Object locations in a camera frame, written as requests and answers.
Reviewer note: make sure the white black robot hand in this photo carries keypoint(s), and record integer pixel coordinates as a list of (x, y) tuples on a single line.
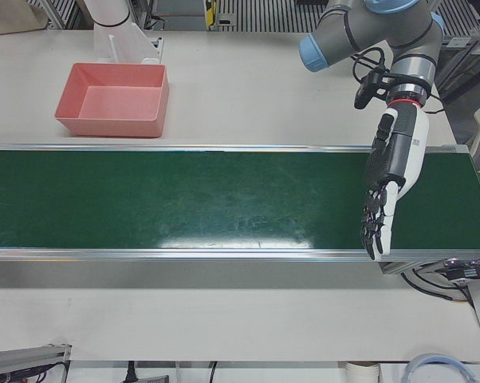
[(407, 147)]

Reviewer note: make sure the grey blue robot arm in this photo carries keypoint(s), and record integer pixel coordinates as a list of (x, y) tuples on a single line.
[(383, 32)]

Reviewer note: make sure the pink plastic box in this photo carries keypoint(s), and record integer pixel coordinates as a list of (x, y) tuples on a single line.
[(116, 107)]

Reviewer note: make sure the conveyor control unit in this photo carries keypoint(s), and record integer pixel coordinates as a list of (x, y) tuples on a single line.
[(475, 271)]

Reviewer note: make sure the green conveyor belt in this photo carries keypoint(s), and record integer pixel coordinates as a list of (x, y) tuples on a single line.
[(184, 199)]

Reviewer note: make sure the white cylindrical robot column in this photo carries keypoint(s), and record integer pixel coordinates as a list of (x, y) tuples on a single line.
[(106, 10)]

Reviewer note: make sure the aluminium profile bar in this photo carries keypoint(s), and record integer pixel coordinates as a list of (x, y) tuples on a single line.
[(24, 359)]

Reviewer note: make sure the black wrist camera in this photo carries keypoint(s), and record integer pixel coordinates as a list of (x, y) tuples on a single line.
[(365, 89)]

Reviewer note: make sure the yellow black post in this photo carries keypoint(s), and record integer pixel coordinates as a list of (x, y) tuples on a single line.
[(211, 12)]

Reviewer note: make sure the white bracket stand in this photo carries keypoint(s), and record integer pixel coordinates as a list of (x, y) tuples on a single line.
[(128, 44)]

